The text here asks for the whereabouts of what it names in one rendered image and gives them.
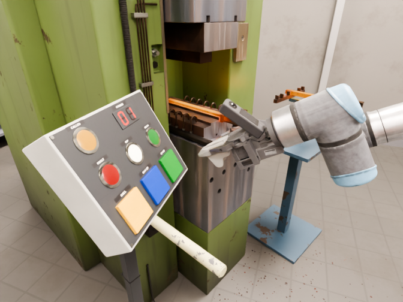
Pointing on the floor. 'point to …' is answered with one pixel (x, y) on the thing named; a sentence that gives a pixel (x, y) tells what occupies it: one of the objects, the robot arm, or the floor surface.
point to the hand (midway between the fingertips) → (201, 151)
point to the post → (129, 259)
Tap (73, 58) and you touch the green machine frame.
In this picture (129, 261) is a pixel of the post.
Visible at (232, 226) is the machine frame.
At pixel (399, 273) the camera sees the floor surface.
